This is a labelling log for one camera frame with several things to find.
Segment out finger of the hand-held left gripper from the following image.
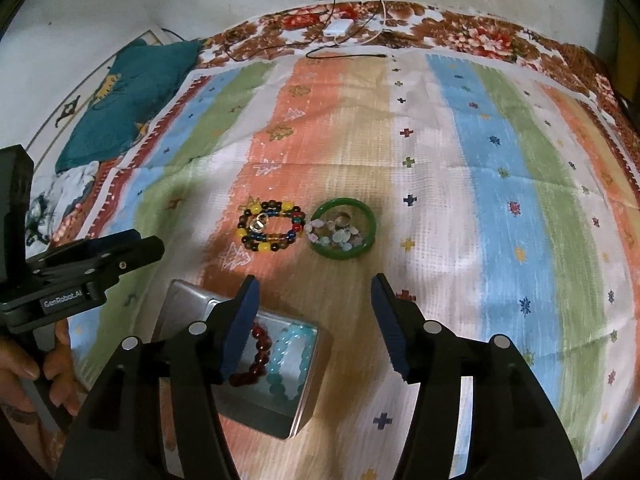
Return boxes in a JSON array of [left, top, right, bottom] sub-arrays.
[[25, 228, 143, 267], [35, 237, 166, 288]]

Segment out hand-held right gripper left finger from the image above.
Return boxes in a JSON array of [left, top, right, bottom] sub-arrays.
[[56, 275, 261, 480]]

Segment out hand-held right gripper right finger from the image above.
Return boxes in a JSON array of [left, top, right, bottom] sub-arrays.
[[371, 273, 583, 480]]

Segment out multicolour bead bracelet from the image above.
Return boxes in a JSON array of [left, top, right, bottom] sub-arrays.
[[235, 199, 307, 255]]

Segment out silver tin box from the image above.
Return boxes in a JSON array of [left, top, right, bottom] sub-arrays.
[[150, 279, 333, 441]]

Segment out person's left hand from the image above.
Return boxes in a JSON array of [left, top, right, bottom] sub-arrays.
[[0, 320, 83, 426]]

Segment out white patterned cloth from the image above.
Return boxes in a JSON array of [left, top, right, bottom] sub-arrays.
[[27, 160, 106, 248]]

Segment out white bordered mat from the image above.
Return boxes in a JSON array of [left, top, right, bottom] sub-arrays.
[[42, 27, 173, 141]]

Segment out green jade bangle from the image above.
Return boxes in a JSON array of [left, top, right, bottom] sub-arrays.
[[306, 199, 377, 260]]

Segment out teal pillow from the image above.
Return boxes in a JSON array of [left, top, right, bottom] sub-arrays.
[[54, 40, 203, 173]]

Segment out striped printed mat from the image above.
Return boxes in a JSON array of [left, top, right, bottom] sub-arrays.
[[65, 47, 640, 480]]

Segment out dark red bead bracelet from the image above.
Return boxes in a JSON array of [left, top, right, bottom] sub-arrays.
[[229, 322, 273, 388]]

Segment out turquoise bead bracelet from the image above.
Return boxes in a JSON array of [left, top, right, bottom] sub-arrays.
[[265, 324, 317, 403]]

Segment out pale stone bracelet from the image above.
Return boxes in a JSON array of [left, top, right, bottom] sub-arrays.
[[307, 217, 368, 252]]

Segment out black charging cable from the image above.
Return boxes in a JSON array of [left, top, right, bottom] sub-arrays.
[[306, 7, 390, 60]]

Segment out white cable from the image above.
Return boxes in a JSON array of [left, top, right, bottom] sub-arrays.
[[345, 0, 397, 46]]

